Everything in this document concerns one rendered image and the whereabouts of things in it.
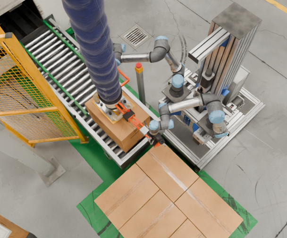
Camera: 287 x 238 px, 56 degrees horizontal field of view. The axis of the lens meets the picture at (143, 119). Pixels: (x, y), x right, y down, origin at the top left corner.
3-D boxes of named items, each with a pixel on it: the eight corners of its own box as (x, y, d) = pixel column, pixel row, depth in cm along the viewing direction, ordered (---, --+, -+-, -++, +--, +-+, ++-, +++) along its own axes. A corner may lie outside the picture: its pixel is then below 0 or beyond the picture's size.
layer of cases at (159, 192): (100, 205, 324) (93, 200, 287) (160, 149, 349) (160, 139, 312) (172, 291, 285) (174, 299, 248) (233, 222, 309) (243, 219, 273)
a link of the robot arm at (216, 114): (224, 122, 251) (220, 97, 203) (229, 137, 245) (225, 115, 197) (212, 125, 254) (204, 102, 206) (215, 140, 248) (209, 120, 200)
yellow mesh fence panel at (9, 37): (26, 148, 373) (-113, 53, 182) (26, 142, 377) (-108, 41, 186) (88, 142, 372) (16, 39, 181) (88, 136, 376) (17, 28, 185)
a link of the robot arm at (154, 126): (160, 127, 209) (149, 129, 208) (160, 132, 219) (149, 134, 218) (158, 118, 212) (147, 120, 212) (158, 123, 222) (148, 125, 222)
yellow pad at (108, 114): (91, 102, 275) (90, 100, 271) (99, 96, 278) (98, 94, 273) (113, 124, 264) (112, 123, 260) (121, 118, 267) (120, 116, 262)
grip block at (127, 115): (122, 116, 256) (121, 114, 251) (130, 110, 259) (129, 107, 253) (128, 123, 254) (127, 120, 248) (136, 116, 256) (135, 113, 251)
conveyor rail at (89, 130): (16, 54, 390) (9, 45, 373) (19, 52, 392) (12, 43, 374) (120, 168, 314) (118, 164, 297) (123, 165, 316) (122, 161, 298)
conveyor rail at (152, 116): (52, 29, 406) (48, 19, 389) (55, 27, 408) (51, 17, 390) (160, 131, 331) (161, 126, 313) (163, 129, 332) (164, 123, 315)
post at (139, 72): (139, 107, 391) (134, 66, 300) (143, 104, 393) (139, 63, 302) (143, 110, 389) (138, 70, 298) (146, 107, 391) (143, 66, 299)
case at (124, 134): (92, 119, 326) (84, 104, 290) (116, 98, 336) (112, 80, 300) (125, 153, 307) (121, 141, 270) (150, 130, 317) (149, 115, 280)
